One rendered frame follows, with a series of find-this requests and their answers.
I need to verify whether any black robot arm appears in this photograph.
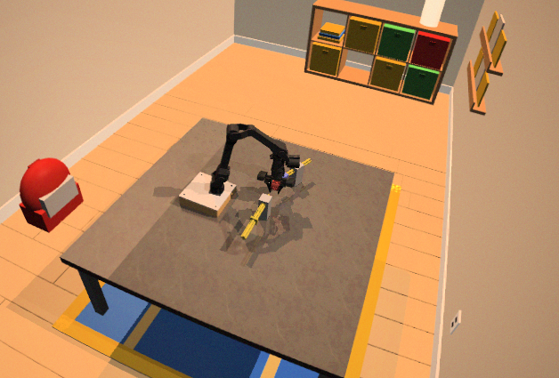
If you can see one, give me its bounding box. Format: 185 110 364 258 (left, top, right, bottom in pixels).
208 123 300 196

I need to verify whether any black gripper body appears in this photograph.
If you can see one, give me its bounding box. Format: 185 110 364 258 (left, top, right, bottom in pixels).
257 167 296 188

